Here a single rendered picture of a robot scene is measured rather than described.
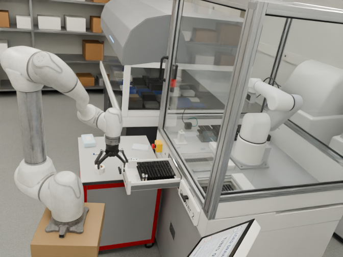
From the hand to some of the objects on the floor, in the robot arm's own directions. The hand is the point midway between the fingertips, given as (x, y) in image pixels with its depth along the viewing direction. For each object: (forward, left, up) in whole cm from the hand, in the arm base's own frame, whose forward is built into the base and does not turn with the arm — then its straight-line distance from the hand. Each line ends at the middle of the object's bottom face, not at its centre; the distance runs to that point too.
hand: (111, 171), depth 186 cm
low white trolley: (0, +45, -92) cm, 103 cm away
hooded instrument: (+35, +188, -93) cm, 213 cm away
